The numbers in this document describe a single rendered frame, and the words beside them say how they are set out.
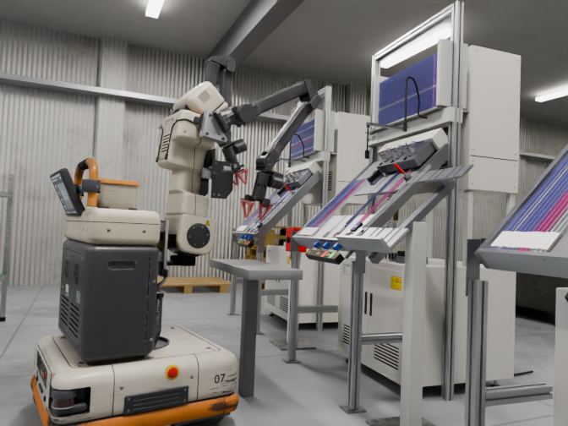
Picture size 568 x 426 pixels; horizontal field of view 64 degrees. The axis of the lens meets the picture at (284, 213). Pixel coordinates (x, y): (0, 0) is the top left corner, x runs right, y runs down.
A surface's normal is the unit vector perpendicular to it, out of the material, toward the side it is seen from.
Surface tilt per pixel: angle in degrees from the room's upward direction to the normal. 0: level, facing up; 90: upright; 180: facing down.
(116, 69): 90
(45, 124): 90
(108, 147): 90
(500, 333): 90
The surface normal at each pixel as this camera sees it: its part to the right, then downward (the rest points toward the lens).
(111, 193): 0.56, 0.03
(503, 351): 0.34, -0.02
